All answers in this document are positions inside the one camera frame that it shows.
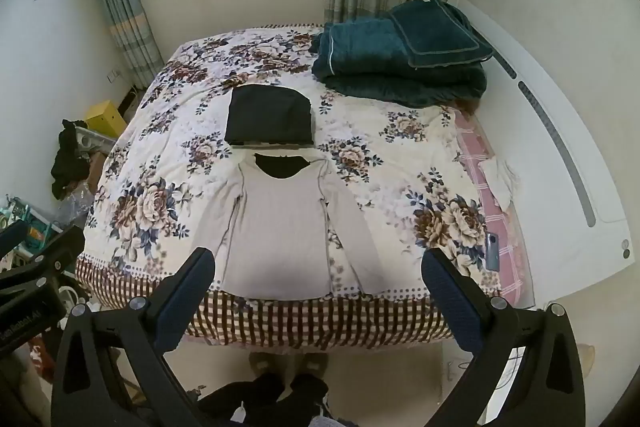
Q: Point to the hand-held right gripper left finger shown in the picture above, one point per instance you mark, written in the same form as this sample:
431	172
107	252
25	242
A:
186	302

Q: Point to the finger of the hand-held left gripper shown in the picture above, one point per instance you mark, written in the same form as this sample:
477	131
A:
55	259
12	234

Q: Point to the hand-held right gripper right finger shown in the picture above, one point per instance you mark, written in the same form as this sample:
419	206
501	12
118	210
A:
450	302

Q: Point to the white long-sleeve shirt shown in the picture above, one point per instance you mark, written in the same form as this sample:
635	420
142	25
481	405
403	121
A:
280	237

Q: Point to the black clothes pile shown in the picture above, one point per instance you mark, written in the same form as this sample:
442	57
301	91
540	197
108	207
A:
67	157

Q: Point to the teal storage rack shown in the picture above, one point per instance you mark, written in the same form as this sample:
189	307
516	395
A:
32	224

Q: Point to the white plastic object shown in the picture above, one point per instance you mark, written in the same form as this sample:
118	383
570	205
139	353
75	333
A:
72	294

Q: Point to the dark red cloth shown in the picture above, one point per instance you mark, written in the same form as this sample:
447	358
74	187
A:
42	359

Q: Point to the clear plastic bag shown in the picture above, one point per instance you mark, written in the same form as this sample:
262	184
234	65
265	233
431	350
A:
75	209

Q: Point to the grey smartphone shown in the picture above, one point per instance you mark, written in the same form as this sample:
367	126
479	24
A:
492	252

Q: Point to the cardboard box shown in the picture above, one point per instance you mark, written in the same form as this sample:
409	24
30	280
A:
96	169

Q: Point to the person's beige slipper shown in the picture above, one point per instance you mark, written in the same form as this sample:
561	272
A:
265	363
312	361

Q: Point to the person's black trousers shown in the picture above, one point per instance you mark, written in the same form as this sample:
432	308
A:
270	399

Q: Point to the small white cloth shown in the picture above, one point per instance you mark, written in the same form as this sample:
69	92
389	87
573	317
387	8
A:
500	182

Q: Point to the floral bedspread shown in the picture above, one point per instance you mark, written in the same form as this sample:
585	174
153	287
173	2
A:
390	167

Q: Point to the yellow box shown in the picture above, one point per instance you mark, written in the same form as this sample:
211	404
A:
106	119

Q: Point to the pink checked sheet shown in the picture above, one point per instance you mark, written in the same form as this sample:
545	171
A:
472	147

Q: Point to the white headboard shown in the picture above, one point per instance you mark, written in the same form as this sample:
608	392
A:
550	132

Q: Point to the black folded garment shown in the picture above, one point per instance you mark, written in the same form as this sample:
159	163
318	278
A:
267	117

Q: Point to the teal folded blanket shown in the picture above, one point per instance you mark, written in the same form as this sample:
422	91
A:
370	62

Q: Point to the teal pillow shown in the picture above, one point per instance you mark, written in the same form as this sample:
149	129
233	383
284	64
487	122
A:
440	34

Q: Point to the grey metal frame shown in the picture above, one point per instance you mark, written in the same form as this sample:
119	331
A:
92	142

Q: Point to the white wall outlet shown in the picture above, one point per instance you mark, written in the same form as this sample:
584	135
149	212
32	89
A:
114	76

